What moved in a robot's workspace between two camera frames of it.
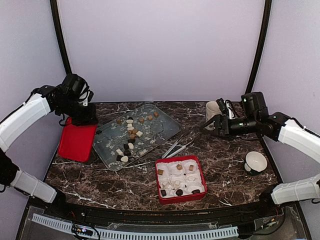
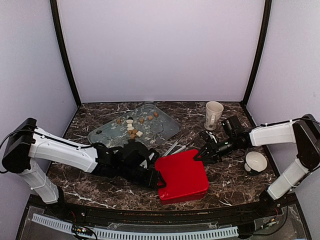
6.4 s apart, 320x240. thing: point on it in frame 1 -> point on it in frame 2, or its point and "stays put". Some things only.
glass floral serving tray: [122, 140] stays put
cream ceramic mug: [212, 109] stays put
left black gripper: [88, 120] -> [151, 181]
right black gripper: [219, 119] -> [213, 151]
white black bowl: [255, 163] stays put
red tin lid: [76, 142] -> [184, 176]
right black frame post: [268, 8] stays put
